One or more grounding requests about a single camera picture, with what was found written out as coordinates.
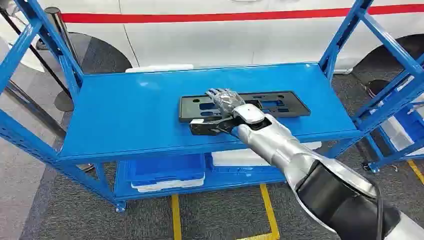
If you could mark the large black plastic plate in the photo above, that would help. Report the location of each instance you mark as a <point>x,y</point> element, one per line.
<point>291,106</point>

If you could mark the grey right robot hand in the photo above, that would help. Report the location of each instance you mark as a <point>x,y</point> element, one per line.
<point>227,101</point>

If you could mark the white foam slab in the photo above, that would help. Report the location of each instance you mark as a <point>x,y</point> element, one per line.
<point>159,68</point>

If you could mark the blue metal shelf rack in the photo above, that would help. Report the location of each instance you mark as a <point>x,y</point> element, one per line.
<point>139,116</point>

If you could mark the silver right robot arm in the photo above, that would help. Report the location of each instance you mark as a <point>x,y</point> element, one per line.
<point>281,145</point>

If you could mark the red barrier belt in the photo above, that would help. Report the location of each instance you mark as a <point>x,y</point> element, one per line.
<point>215,16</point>

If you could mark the white car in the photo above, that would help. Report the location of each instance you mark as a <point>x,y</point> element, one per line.
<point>198,39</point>

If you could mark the black stanchion post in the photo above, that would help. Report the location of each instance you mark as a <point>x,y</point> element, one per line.
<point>59,24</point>

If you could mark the black barrier belt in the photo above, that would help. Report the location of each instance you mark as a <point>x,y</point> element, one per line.
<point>36,54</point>

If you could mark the round black stanchion base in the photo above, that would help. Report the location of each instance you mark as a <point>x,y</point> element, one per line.
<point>63,102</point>

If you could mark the yellow floor tape square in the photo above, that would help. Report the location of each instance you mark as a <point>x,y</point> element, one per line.
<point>416,171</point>
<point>269,212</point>

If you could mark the blue wheeled rack cart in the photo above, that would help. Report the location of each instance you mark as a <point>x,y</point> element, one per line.
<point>387,159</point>

